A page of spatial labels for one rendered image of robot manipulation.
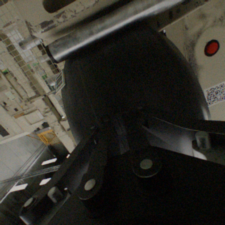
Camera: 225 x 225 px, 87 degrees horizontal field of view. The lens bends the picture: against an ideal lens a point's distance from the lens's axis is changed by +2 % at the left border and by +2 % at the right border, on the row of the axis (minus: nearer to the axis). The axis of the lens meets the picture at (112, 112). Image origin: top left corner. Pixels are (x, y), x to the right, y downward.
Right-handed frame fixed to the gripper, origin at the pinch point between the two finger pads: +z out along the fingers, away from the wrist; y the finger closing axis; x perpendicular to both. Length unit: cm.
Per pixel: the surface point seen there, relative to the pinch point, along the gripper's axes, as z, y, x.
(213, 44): 21.4, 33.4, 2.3
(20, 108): 367, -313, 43
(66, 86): 9.6, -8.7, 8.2
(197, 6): 12.7, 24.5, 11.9
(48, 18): 9.4, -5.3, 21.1
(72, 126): 6.9, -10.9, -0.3
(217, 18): 21.2, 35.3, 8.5
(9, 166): 760, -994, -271
